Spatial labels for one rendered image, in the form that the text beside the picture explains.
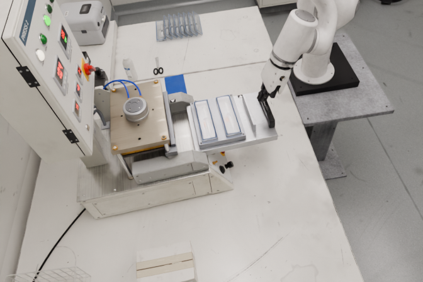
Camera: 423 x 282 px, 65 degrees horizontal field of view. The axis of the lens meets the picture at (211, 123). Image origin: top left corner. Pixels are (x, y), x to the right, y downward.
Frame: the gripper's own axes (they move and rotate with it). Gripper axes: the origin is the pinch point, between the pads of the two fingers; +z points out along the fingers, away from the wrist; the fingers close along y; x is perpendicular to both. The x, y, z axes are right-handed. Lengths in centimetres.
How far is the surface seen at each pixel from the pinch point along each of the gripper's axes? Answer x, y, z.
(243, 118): 3.4, -0.7, 11.4
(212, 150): 16.3, -10.9, 16.7
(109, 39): 49, 88, 46
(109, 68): 49, 63, 46
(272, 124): -3.8, -7.4, 6.4
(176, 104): 25.7, 11.4, 18.0
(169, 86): 20, 46, 41
